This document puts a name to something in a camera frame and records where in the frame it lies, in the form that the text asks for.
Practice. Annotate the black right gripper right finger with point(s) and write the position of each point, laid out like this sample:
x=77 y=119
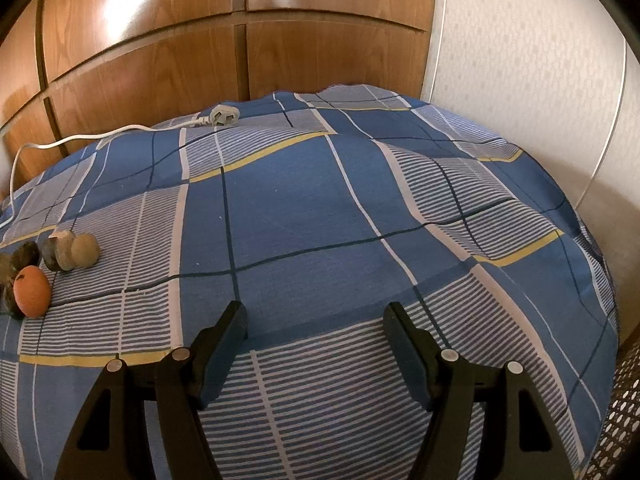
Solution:
x=486 y=422

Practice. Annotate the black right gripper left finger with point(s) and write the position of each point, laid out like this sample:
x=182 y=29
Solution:
x=109 y=438

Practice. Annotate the dark lumpy fruit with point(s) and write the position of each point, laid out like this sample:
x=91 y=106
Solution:
x=8 y=302

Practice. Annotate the orange tangerine on cloth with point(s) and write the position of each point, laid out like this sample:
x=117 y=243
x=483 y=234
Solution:
x=32 y=292

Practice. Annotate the small olive fruit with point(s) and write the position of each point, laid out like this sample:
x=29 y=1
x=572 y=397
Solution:
x=85 y=250

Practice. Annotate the white and dark cut piece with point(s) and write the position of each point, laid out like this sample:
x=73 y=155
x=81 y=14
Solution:
x=56 y=251

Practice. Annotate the dark round fruit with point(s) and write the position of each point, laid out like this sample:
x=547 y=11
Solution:
x=28 y=254

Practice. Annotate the blue plaid tablecloth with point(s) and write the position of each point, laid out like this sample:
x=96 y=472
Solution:
x=314 y=210

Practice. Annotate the wooden wall panelling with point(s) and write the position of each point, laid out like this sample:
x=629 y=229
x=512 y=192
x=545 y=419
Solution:
x=70 y=68

